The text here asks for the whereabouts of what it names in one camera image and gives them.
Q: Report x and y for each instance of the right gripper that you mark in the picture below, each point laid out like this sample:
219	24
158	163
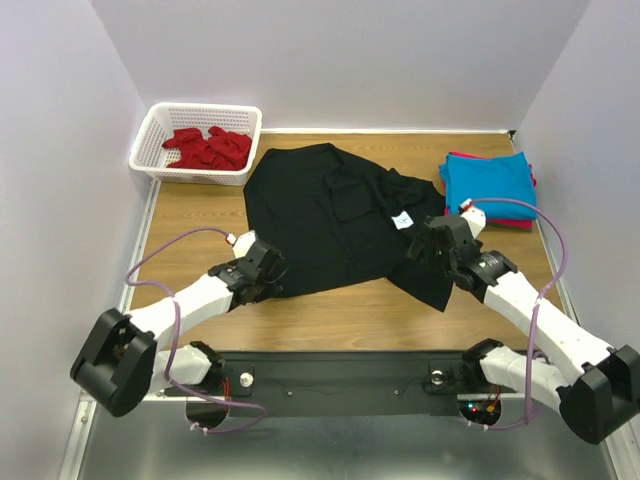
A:
426	240

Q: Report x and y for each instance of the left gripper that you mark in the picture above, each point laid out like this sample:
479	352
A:
270	290

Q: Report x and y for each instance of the black t-shirt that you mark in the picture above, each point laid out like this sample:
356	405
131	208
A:
339	220

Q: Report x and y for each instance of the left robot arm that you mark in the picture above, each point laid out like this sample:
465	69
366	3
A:
129	355

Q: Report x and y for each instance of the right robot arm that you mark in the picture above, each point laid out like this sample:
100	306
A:
593	386

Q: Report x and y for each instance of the green folded t-shirt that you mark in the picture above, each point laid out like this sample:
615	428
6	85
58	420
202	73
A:
510	229

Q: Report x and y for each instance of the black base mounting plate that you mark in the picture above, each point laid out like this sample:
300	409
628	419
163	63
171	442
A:
349	383

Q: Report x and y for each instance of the red t-shirt in basket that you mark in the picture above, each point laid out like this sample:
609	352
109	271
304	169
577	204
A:
222	150

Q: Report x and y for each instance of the white plastic laundry basket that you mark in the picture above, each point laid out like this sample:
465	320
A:
148	156

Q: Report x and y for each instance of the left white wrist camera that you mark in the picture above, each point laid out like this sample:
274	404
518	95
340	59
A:
241	244

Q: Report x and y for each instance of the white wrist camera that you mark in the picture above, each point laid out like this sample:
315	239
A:
241	244
474	216

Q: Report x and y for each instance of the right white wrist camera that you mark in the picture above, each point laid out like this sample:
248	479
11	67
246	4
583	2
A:
474	216

